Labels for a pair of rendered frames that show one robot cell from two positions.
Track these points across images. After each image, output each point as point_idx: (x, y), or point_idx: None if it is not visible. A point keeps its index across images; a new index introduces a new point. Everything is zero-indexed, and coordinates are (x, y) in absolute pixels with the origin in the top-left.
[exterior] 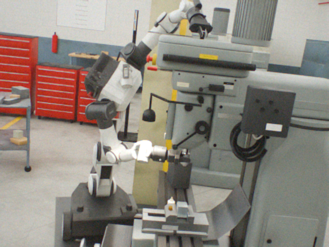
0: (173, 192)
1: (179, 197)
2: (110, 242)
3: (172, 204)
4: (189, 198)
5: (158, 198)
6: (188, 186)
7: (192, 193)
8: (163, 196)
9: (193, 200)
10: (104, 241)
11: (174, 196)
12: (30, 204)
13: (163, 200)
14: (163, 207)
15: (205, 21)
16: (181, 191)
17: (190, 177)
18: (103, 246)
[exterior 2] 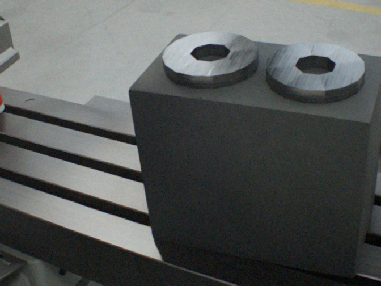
0: (138, 166)
1: (86, 172)
2: (113, 110)
3: None
4: (56, 202)
5: (115, 112)
6: (151, 225)
7: (90, 231)
8: (119, 126)
9: (31, 209)
10: (122, 101)
11: (100, 158)
12: None
13: (88, 120)
14: (41, 108)
15: None
16: (132, 199)
17: (142, 176)
18: (102, 98)
